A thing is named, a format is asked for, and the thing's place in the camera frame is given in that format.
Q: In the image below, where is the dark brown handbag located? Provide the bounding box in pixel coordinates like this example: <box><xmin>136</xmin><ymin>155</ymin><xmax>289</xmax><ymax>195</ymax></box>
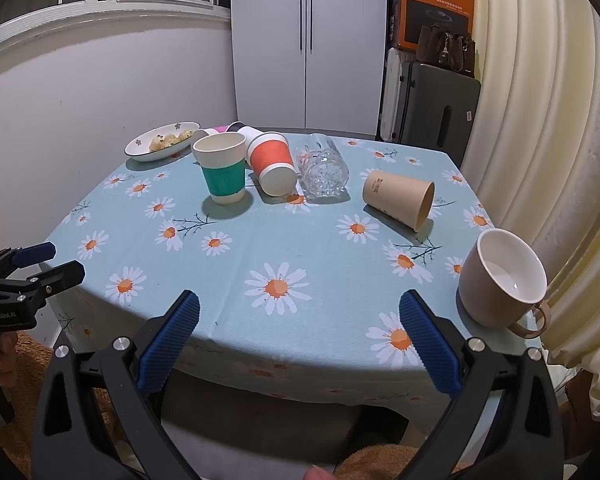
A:
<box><xmin>415</xmin><ymin>24</ymin><xmax>476</xmax><ymax>78</ymax></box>

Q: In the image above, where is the pink sleeve paper cup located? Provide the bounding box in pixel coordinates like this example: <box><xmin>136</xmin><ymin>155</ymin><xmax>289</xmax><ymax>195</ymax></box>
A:
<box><xmin>192</xmin><ymin>127</ymin><xmax>226</xmax><ymax>143</ymax></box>

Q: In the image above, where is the black sleeve paper cup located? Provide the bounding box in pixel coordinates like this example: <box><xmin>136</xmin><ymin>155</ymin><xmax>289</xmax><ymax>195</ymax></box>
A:
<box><xmin>226</xmin><ymin>122</ymin><xmax>264</xmax><ymax>148</ymax></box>

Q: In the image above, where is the person's right hand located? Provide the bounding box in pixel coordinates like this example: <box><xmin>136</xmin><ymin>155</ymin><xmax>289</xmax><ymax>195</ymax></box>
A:
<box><xmin>303</xmin><ymin>465</ymin><xmax>336</xmax><ymax>480</ymax></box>

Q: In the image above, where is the beige paper cup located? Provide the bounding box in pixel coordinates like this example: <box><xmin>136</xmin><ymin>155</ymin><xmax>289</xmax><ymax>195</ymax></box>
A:
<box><xmin>362</xmin><ymin>170</ymin><xmax>434</xmax><ymax>232</ymax></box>

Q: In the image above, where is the white floral snack dish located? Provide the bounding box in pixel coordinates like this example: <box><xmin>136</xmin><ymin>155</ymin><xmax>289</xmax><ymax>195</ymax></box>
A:
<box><xmin>124</xmin><ymin>122</ymin><xmax>199</xmax><ymax>162</ymax></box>

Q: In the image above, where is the white suitcase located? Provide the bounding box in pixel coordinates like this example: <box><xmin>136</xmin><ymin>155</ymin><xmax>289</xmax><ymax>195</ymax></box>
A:
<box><xmin>379</xmin><ymin>48</ymin><xmax>405</xmax><ymax>142</ymax></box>

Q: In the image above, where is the person's left hand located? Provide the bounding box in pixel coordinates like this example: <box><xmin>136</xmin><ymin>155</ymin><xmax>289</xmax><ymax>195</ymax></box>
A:
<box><xmin>0</xmin><ymin>332</ymin><xmax>18</xmax><ymax>388</ymax></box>

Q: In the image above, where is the orange sleeve paper cup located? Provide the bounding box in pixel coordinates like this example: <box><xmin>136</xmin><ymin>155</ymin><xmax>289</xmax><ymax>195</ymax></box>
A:
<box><xmin>247</xmin><ymin>132</ymin><xmax>297</xmax><ymax>197</ymax></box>

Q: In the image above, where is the white double-door cabinet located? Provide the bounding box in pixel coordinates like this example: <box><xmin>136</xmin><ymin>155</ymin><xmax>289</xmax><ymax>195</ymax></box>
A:
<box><xmin>230</xmin><ymin>0</ymin><xmax>387</xmax><ymax>138</ymax></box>

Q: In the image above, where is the blue daisy tablecloth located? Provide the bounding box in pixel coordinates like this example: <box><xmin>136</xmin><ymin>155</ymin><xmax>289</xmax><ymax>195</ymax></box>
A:
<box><xmin>50</xmin><ymin>139</ymin><xmax>527</xmax><ymax>405</ymax></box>

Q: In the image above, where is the beige ceramic mug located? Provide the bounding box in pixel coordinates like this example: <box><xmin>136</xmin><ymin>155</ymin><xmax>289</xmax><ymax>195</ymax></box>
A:
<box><xmin>458</xmin><ymin>229</ymin><xmax>552</xmax><ymax>339</ymax></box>

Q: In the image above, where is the clear cut glass tumbler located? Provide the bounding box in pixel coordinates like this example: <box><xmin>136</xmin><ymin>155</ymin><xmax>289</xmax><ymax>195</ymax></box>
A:
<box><xmin>294</xmin><ymin>133</ymin><xmax>350</xmax><ymax>200</ymax></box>

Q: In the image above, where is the dark grey suitcase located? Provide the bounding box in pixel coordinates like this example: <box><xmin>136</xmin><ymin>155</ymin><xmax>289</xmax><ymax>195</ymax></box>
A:
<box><xmin>391</xmin><ymin>61</ymin><xmax>481</xmax><ymax>167</ymax></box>

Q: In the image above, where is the cream curtain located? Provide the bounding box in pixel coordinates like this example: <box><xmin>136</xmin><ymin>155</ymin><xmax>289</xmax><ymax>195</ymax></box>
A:
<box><xmin>462</xmin><ymin>0</ymin><xmax>600</xmax><ymax>421</ymax></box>

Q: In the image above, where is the green sleeve paper cup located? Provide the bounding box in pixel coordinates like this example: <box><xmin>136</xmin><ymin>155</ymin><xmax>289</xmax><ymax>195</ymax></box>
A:
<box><xmin>193</xmin><ymin>132</ymin><xmax>246</xmax><ymax>205</ymax></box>

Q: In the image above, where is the orange cardboard box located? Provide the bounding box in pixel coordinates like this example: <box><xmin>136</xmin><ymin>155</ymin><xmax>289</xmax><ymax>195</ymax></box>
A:
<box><xmin>389</xmin><ymin>0</ymin><xmax>475</xmax><ymax>51</ymax></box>

